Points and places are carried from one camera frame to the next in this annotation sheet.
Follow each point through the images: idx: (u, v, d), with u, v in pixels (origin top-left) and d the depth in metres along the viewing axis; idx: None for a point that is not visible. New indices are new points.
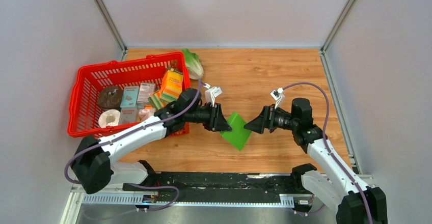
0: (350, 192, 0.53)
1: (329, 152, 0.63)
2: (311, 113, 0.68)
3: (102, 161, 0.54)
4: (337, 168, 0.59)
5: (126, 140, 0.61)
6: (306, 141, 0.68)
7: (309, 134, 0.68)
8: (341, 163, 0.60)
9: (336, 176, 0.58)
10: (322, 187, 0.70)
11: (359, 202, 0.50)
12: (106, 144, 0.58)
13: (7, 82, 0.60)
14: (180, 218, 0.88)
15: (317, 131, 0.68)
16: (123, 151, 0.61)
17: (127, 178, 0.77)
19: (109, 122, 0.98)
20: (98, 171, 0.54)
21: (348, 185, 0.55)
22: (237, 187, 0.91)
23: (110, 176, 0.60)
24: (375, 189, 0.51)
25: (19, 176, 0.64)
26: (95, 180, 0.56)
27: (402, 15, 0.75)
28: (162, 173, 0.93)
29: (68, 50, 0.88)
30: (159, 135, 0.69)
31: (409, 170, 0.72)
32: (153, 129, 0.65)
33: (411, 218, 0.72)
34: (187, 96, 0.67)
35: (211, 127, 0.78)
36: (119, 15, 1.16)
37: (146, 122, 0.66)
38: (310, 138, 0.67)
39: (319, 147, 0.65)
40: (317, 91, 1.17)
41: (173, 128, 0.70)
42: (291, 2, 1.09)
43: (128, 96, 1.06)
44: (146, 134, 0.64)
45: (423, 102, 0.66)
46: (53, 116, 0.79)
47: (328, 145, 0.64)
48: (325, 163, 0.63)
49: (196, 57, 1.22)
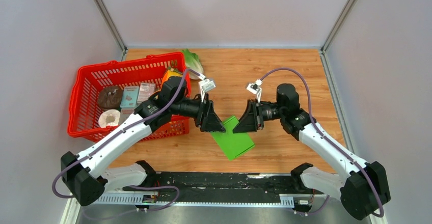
0: (351, 171, 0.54)
1: (322, 136, 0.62)
2: (297, 99, 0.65)
3: (83, 178, 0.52)
4: (332, 149, 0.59)
5: (107, 149, 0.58)
6: (296, 129, 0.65)
7: (297, 121, 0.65)
8: (335, 143, 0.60)
9: (335, 159, 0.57)
10: (321, 178, 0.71)
11: (363, 179, 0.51)
12: (84, 160, 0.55)
13: (7, 82, 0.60)
14: (180, 218, 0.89)
15: (305, 116, 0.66)
16: (108, 159, 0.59)
17: (125, 182, 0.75)
19: (109, 122, 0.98)
20: (83, 188, 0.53)
21: (348, 166, 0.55)
22: (237, 187, 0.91)
23: (103, 186, 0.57)
24: (374, 165, 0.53)
25: (19, 176, 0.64)
26: (86, 195, 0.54)
27: (402, 15, 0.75)
28: (162, 173, 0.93)
29: (67, 50, 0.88)
30: (144, 133, 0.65)
31: (408, 170, 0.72)
32: (133, 130, 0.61)
33: (410, 217, 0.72)
34: (171, 85, 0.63)
35: (198, 123, 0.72)
36: (118, 14, 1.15)
37: (125, 124, 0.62)
38: (300, 124, 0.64)
39: (311, 132, 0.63)
40: (304, 92, 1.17)
41: (158, 121, 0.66)
42: (292, 2, 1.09)
43: (128, 96, 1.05)
44: (128, 138, 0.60)
45: (423, 103, 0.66)
46: (53, 116, 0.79)
47: (319, 128, 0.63)
48: (319, 147, 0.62)
49: (196, 57, 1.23)
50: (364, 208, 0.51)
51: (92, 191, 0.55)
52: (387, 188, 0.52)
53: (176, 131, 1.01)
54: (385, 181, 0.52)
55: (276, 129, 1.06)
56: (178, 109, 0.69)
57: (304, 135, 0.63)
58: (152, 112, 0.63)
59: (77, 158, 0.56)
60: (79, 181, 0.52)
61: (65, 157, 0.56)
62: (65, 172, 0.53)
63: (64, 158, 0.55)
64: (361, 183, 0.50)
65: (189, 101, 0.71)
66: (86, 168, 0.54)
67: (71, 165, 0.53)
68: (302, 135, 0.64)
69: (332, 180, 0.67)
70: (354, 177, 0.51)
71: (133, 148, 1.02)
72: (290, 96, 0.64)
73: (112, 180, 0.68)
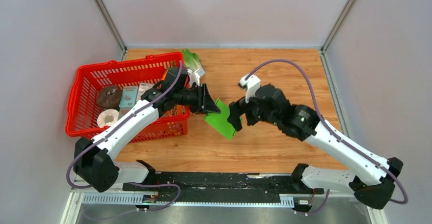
0: (380, 177, 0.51)
1: (339, 140, 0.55)
2: (283, 95, 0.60)
3: (103, 160, 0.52)
4: (354, 155, 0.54)
5: (120, 131, 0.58)
6: (301, 133, 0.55)
7: (302, 122, 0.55)
8: (354, 145, 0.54)
9: (359, 165, 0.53)
10: (324, 177, 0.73)
11: (392, 184, 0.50)
12: (101, 142, 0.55)
13: (7, 82, 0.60)
14: (180, 218, 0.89)
15: (308, 110, 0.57)
16: (122, 141, 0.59)
17: (130, 177, 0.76)
19: (108, 122, 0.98)
20: (102, 170, 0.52)
21: (377, 172, 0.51)
22: (237, 187, 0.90)
23: (117, 170, 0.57)
24: (396, 163, 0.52)
25: (19, 176, 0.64)
26: (102, 178, 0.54)
27: (402, 16, 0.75)
28: (162, 173, 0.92)
29: (67, 50, 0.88)
30: (153, 117, 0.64)
31: (408, 171, 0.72)
32: (144, 113, 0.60)
33: (409, 217, 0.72)
34: (175, 72, 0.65)
35: (201, 104, 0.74)
36: (118, 14, 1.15)
37: (135, 108, 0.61)
38: (308, 128, 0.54)
39: (325, 135, 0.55)
40: (301, 92, 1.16)
41: (165, 106, 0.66)
42: (291, 3, 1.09)
43: (127, 96, 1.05)
44: (139, 121, 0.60)
45: (423, 103, 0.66)
46: (53, 115, 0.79)
47: (330, 128, 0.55)
48: (336, 151, 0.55)
49: (196, 57, 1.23)
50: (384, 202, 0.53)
51: (108, 174, 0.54)
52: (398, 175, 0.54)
53: (174, 131, 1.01)
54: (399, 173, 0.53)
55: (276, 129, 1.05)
56: (181, 99, 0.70)
57: (317, 139, 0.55)
58: (160, 95, 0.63)
59: (92, 141, 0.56)
60: (98, 163, 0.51)
61: (80, 142, 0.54)
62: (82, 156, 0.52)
63: (80, 143, 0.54)
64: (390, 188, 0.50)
65: (188, 90, 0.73)
66: (104, 149, 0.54)
67: (89, 147, 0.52)
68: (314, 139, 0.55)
69: (335, 176, 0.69)
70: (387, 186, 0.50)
71: (133, 147, 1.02)
72: (273, 95, 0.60)
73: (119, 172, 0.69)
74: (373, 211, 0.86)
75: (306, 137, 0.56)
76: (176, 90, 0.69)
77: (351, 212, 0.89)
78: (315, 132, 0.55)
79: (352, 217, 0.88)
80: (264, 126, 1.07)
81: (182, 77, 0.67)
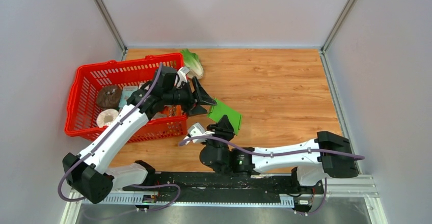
0: (317, 159, 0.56)
1: (272, 157, 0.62)
2: (222, 151, 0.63)
3: (90, 174, 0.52)
4: (288, 157, 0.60)
5: (108, 143, 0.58)
6: (249, 171, 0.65)
7: (243, 164, 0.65)
8: (282, 150, 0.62)
9: (298, 161, 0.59)
10: (309, 173, 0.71)
11: (330, 158, 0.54)
12: (87, 158, 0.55)
13: (7, 81, 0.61)
14: (180, 218, 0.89)
15: (245, 156, 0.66)
16: (111, 152, 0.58)
17: (128, 180, 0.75)
19: (107, 122, 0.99)
20: (92, 185, 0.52)
21: (312, 156, 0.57)
22: (237, 187, 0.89)
23: (110, 180, 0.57)
24: (321, 136, 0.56)
25: (20, 175, 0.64)
26: (96, 192, 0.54)
27: (402, 16, 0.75)
28: (162, 173, 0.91)
29: (67, 49, 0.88)
30: (143, 121, 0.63)
31: (407, 170, 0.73)
32: (130, 120, 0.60)
33: (407, 217, 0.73)
34: (163, 70, 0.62)
35: (192, 99, 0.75)
36: (118, 15, 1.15)
37: (121, 116, 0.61)
38: (248, 165, 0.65)
39: (262, 161, 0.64)
40: (301, 92, 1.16)
41: (154, 108, 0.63)
42: (291, 3, 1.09)
43: (126, 96, 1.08)
44: (126, 129, 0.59)
45: (422, 104, 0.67)
46: (53, 115, 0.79)
47: (260, 152, 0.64)
48: (280, 164, 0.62)
49: (196, 57, 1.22)
50: (350, 168, 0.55)
51: (101, 186, 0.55)
52: (341, 138, 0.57)
53: (174, 131, 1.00)
54: (335, 137, 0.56)
55: (275, 129, 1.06)
56: (171, 99, 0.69)
57: (261, 168, 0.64)
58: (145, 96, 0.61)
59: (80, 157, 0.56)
60: (86, 178, 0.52)
61: (68, 158, 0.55)
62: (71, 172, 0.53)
63: (67, 160, 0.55)
64: (332, 161, 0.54)
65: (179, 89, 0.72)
66: (91, 165, 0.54)
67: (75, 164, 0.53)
68: (258, 168, 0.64)
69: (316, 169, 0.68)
70: (327, 163, 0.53)
71: (133, 147, 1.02)
72: (217, 158, 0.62)
73: (117, 176, 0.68)
74: (373, 211, 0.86)
75: (257, 170, 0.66)
76: (166, 90, 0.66)
77: (351, 212, 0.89)
78: (253, 164, 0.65)
79: (352, 217, 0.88)
80: (264, 126, 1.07)
81: (169, 76, 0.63)
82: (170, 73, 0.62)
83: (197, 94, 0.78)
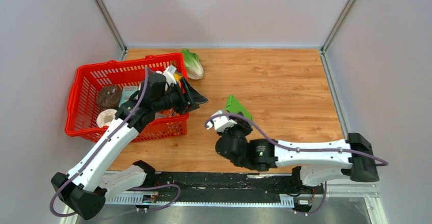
0: (348, 159, 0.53)
1: (298, 151, 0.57)
2: (239, 142, 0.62)
3: (79, 195, 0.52)
4: (316, 155, 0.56)
5: (96, 162, 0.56)
6: (270, 164, 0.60)
7: (264, 156, 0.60)
8: (311, 146, 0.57)
9: (326, 160, 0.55)
10: (319, 173, 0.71)
11: (362, 160, 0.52)
12: (76, 177, 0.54)
13: (7, 81, 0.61)
14: (180, 218, 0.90)
15: (266, 145, 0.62)
16: (102, 169, 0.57)
17: (126, 186, 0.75)
19: (107, 121, 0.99)
20: (82, 204, 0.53)
21: (343, 156, 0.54)
22: (237, 187, 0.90)
23: (101, 197, 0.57)
24: (354, 137, 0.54)
25: (19, 175, 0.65)
26: (87, 209, 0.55)
27: (402, 16, 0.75)
28: (162, 173, 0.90)
29: (67, 49, 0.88)
30: (133, 135, 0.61)
31: (406, 171, 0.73)
32: (118, 136, 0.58)
33: (407, 217, 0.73)
34: (150, 80, 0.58)
35: (185, 100, 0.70)
36: (118, 15, 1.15)
37: (109, 132, 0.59)
38: (270, 158, 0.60)
39: (286, 154, 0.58)
40: (301, 92, 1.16)
41: (143, 120, 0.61)
42: (292, 2, 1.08)
43: (126, 96, 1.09)
44: (114, 145, 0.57)
45: (422, 104, 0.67)
46: (53, 115, 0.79)
47: (286, 145, 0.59)
48: (303, 161, 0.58)
49: (196, 57, 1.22)
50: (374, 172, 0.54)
51: (91, 204, 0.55)
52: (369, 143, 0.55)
53: (174, 131, 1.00)
54: (367, 141, 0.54)
55: (275, 129, 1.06)
56: (164, 104, 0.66)
57: (284, 162, 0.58)
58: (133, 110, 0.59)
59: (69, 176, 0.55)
60: (75, 199, 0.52)
61: (57, 177, 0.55)
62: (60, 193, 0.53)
63: (56, 179, 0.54)
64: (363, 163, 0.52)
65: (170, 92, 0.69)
66: (80, 185, 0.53)
67: (63, 186, 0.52)
68: (281, 162, 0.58)
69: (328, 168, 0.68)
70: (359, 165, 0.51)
71: (133, 148, 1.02)
72: (233, 149, 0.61)
73: (111, 188, 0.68)
74: (373, 211, 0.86)
75: (276, 165, 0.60)
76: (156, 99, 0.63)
77: (350, 212, 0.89)
78: (276, 156, 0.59)
79: (352, 217, 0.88)
80: (264, 126, 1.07)
81: (158, 85, 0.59)
82: (158, 83, 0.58)
83: (188, 95, 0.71)
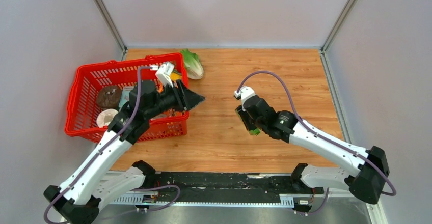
0: (358, 165, 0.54)
1: (316, 135, 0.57)
2: (265, 103, 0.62)
3: (69, 211, 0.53)
4: (331, 146, 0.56)
5: (86, 176, 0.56)
6: (285, 133, 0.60)
7: (283, 124, 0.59)
8: (331, 138, 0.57)
9: (337, 155, 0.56)
10: (323, 174, 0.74)
11: (372, 171, 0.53)
12: (67, 192, 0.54)
13: (7, 81, 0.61)
14: (180, 218, 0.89)
15: (287, 115, 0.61)
16: (93, 183, 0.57)
17: (122, 191, 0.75)
19: (107, 122, 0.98)
20: (73, 217, 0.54)
21: (355, 160, 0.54)
22: (237, 187, 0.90)
23: (92, 208, 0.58)
24: (375, 150, 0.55)
25: (19, 175, 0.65)
26: (78, 221, 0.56)
27: (402, 16, 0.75)
28: (162, 173, 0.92)
29: (68, 49, 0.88)
30: (125, 148, 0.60)
31: (406, 171, 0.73)
32: (110, 149, 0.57)
33: (408, 217, 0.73)
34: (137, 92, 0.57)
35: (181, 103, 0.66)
36: (118, 15, 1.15)
37: (101, 144, 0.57)
38: (287, 128, 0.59)
39: (303, 132, 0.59)
40: (301, 92, 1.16)
41: (136, 132, 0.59)
42: (292, 3, 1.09)
43: (126, 96, 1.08)
44: (105, 160, 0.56)
45: (422, 104, 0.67)
46: (53, 115, 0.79)
47: (306, 126, 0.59)
48: (316, 146, 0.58)
49: (196, 57, 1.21)
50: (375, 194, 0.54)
51: (83, 216, 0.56)
52: (387, 165, 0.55)
53: (174, 131, 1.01)
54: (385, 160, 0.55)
55: None
56: (158, 110, 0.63)
57: (297, 138, 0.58)
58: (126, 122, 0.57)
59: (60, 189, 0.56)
60: (66, 214, 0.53)
61: (48, 190, 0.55)
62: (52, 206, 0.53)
63: (48, 192, 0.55)
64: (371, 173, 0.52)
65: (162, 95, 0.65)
66: (71, 199, 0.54)
67: (54, 200, 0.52)
68: (295, 137, 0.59)
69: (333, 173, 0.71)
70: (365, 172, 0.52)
71: (133, 147, 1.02)
72: (258, 104, 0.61)
73: (107, 196, 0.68)
74: (373, 211, 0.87)
75: (290, 137, 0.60)
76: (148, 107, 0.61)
77: (351, 212, 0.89)
78: (293, 130, 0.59)
79: (352, 217, 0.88)
80: None
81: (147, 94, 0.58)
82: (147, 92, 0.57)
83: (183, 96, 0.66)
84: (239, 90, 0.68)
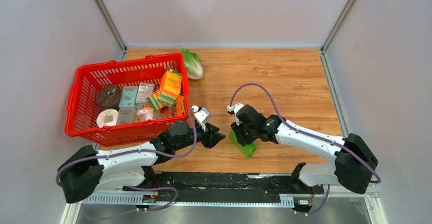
0: (335, 152, 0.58)
1: (297, 131, 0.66)
2: (253, 110, 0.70)
3: (95, 173, 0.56)
4: (311, 139, 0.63)
5: (122, 158, 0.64)
6: (271, 134, 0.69)
7: (269, 126, 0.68)
8: (310, 132, 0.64)
9: (317, 146, 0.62)
10: (316, 170, 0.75)
11: (349, 156, 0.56)
12: (102, 158, 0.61)
13: (7, 80, 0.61)
14: (180, 218, 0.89)
15: (274, 118, 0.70)
16: (118, 167, 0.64)
17: (118, 183, 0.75)
19: (107, 122, 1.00)
20: (87, 182, 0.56)
21: (332, 147, 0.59)
22: (237, 187, 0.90)
23: (94, 188, 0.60)
24: (351, 138, 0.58)
25: (19, 174, 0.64)
26: (78, 191, 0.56)
27: (402, 16, 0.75)
28: (162, 173, 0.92)
29: (67, 49, 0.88)
30: (149, 162, 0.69)
31: (407, 171, 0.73)
32: (146, 154, 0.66)
33: (408, 217, 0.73)
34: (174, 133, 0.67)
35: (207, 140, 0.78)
36: (118, 15, 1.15)
37: (142, 147, 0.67)
38: (273, 128, 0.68)
39: (285, 131, 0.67)
40: (301, 92, 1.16)
41: (163, 158, 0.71)
42: (292, 2, 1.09)
43: (127, 96, 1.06)
44: (138, 159, 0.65)
45: (422, 104, 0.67)
46: (52, 114, 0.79)
47: (290, 124, 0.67)
48: (300, 142, 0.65)
49: (196, 57, 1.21)
50: (361, 180, 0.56)
51: (87, 189, 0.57)
52: (371, 154, 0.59)
53: None
54: (366, 146, 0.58)
55: None
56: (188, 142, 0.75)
57: (282, 137, 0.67)
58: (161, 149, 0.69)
59: (97, 154, 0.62)
60: (88, 175, 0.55)
61: (88, 147, 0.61)
62: (81, 161, 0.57)
63: (87, 148, 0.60)
64: (349, 159, 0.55)
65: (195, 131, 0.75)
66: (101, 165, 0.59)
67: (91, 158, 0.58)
68: (279, 136, 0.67)
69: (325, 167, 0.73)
70: (341, 157, 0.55)
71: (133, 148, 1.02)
72: (246, 112, 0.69)
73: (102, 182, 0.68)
74: (373, 211, 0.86)
75: (278, 139, 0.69)
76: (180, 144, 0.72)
77: (350, 212, 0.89)
78: (277, 129, 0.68)
79: (352, 217, 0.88)
80: None
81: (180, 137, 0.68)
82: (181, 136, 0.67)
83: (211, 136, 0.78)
84: (232, 105, 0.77)
